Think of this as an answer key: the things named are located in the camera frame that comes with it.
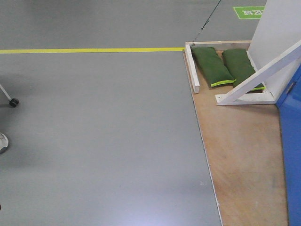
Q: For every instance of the blue door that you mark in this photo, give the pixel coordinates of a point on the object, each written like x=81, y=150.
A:
x=289, y=105

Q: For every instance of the green sandbag left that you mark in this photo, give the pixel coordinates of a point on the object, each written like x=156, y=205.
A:
x=212, y=66

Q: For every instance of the green sandbag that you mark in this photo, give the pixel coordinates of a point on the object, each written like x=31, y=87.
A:
x=238, y=64
x=212, y=66

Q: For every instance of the white diagonal brace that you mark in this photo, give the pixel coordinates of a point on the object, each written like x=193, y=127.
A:
x=239, y=95

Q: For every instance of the plywood base platform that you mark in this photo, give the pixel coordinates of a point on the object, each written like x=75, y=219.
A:
x=244, y=152

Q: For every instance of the green sandbag right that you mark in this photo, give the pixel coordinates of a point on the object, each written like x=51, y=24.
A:
x=238, y=64

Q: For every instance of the grey chair leg with caster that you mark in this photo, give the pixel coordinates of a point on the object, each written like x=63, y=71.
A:
x=13, y=102

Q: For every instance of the green floor sign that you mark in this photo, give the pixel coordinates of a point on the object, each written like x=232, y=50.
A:
x=249, y=12

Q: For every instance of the white sneaker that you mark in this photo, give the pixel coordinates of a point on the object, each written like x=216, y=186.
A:
x=4, y=143

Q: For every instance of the white wooden base frame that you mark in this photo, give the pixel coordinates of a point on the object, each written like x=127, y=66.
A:
x=195, y=70

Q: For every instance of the white wall panel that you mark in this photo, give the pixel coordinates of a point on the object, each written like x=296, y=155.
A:
x=277, y=30

